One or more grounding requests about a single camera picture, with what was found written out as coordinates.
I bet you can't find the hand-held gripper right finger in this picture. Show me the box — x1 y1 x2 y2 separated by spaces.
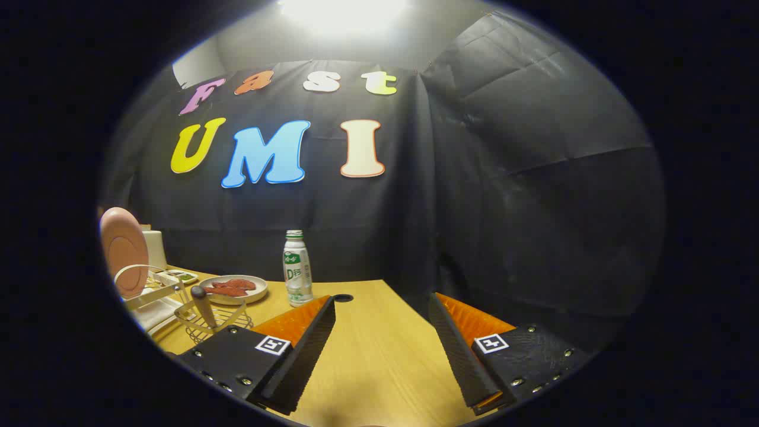
427 292 595 416

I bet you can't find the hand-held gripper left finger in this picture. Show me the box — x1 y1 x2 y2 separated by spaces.
175 295 337 416

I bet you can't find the metal wire basket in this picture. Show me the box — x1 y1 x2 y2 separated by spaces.
173 299 254 345

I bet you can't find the dark-handled spoon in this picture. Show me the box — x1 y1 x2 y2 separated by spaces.
190 286 219 330

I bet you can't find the white wire dish rack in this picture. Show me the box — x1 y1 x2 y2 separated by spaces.
114 264 196 339

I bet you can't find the pink plate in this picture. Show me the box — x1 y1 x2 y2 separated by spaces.
99 207 149 299

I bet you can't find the grey round plate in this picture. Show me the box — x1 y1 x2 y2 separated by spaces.
199 275 269 305

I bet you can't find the white drink bottle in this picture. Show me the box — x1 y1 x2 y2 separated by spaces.
283 230 314 308

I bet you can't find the white drain tray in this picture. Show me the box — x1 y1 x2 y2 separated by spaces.
133 297 184 333

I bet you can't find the white toaster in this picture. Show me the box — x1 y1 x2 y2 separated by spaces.
139 225 168 270

